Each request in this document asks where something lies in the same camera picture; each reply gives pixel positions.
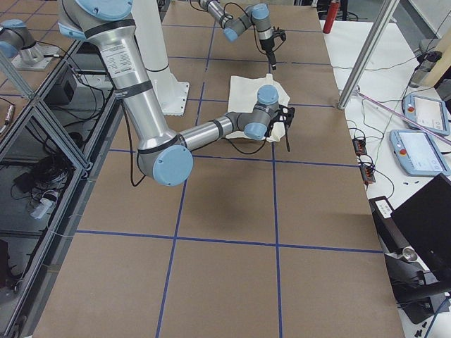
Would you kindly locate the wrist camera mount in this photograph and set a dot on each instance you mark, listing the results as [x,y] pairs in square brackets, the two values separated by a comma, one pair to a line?
[283,118]
[279,33]

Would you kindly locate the far teach pendant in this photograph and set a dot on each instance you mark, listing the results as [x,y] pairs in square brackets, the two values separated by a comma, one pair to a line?
[426,112]

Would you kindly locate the red cylinder bottle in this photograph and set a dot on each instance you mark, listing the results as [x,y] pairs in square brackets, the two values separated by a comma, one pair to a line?
[331,15]

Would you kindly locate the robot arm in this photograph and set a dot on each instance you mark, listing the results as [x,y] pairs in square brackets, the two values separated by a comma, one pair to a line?
[162,153]
[256,16]

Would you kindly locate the black monitor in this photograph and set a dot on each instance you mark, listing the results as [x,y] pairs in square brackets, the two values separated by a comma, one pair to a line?
[417,237]

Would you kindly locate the near teach pendant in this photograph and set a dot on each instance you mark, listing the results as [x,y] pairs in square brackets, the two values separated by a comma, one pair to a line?
[417,153]

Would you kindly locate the cream long-sleeve cat shirt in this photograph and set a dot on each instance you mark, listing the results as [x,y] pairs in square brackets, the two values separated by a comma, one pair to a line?
[243,96]

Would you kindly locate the teach pendant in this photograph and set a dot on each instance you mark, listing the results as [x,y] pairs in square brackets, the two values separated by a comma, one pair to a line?
[426,112]
[417,153]

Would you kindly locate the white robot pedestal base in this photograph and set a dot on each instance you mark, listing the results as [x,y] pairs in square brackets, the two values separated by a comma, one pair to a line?
[171,93]

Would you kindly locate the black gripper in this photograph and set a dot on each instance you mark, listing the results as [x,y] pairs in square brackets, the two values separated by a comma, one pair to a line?
[268,44]

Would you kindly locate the aluminium frame post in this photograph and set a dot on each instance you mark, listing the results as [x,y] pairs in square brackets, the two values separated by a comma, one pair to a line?
[377,29]

